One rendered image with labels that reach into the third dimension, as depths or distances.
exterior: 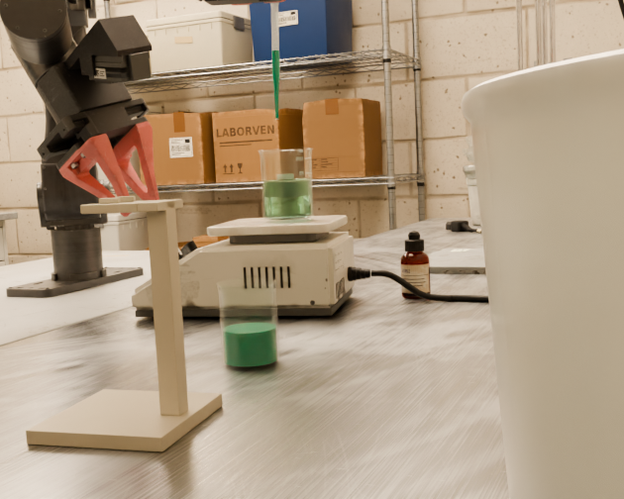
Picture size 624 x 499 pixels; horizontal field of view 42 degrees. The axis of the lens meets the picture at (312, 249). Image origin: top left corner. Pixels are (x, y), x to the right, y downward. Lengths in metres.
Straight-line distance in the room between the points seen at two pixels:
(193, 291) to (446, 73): 2.51
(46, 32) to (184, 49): 2.45
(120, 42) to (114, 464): 0.45
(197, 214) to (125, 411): 3.17
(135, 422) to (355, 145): 2.52
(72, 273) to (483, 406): 0.70
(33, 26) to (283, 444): 0.48
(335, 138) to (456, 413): 2.51
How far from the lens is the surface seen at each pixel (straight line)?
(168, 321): 0.45
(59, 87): 0.81
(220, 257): 0.77
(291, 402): 0.50
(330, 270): 0.75
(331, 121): 2.95
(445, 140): 3.20
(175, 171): 3.21
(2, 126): 4.29
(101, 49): 0.78
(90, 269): 1.08
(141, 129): 0.83
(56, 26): 0.77
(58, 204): 1.05
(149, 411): 0.47
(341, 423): 0.45
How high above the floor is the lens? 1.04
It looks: 6 degrees down
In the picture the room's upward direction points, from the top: 3 degrees counter-clockwise
